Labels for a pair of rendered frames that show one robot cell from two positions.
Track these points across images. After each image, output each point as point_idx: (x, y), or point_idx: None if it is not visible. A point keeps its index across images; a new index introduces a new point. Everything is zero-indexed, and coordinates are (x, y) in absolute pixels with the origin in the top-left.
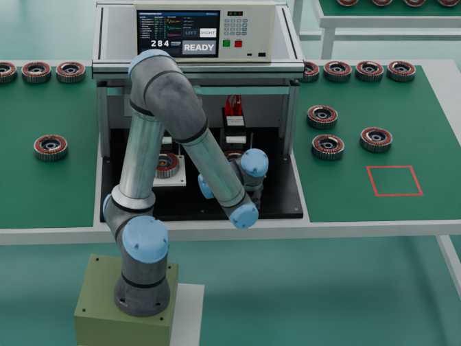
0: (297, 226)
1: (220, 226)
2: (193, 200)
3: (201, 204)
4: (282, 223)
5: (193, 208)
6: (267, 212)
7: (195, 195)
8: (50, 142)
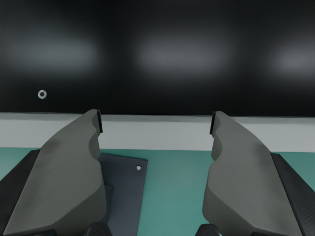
0: (307, 149)
1: (99, 141)
2: (18, 46)
3: (41, 66)
4: (267, 136)
5: (17, 80)
6: (238, 109)
7: (26, 20)
8: None
